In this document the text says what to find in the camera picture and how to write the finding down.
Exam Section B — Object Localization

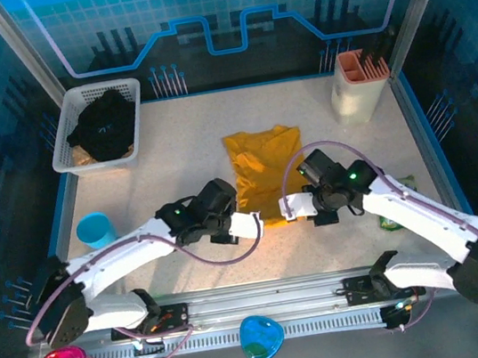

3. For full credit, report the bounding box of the yellow t-shirt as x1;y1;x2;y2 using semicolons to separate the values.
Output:
221;121;316;233

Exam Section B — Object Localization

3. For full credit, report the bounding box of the green snack bag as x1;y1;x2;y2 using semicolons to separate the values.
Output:
371;174;423;233

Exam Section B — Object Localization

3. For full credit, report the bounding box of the cream utensil holder orange insert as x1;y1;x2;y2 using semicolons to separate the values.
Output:
322;45;397;129

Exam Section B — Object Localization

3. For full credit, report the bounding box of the blue plastic goblet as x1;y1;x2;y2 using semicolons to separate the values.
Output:
74;209;120;252

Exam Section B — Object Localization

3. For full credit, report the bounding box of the black t-shirt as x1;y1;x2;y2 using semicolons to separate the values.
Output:
60;85;144;167

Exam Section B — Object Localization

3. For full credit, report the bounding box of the tan cloth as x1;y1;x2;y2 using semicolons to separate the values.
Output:
70;135;138;167

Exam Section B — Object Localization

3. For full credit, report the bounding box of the small black controller box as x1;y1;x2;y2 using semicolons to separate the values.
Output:
378;300;413;331
130;331;167;358

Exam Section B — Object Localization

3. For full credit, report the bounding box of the blue heart-shaped container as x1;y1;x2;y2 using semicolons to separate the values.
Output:
236;311;288;358

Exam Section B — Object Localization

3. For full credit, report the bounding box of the white plastic laundry basket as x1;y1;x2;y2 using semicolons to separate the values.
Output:
40;75;154;183

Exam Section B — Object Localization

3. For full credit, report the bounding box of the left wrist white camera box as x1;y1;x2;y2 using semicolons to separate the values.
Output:
225;208;267;244

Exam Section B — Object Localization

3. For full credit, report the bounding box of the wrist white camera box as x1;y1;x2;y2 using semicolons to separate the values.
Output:
225;208;267;244
277;190;320;223

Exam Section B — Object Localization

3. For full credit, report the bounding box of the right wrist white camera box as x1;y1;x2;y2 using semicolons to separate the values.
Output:
277;190;320;223

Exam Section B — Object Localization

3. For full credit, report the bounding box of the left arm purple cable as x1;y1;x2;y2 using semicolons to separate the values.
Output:
10;211;284;358

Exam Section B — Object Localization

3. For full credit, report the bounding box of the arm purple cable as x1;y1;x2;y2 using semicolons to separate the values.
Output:
10;211;284;358
276;118;478;350

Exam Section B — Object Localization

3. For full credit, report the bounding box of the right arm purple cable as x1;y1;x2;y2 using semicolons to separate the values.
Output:
276;118;478;350

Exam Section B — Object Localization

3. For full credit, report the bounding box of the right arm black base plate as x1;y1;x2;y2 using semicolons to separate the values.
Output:
341;266;427;308

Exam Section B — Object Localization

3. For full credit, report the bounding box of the aluminium extrusion rail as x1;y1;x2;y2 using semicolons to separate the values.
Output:
28;248;478;355

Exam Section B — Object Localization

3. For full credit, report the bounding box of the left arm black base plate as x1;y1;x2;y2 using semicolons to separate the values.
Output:
107;302;194;343

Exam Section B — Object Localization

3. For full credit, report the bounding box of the slotted grey cable duct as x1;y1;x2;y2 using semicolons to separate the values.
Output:
87;308;388;358

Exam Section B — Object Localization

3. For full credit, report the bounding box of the black utensil handle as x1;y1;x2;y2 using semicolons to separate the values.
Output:
358;20;401;69

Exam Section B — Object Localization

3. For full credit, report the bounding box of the aluminium frame post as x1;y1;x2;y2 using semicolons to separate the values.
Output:
0;0;71;118
377;0;478;81

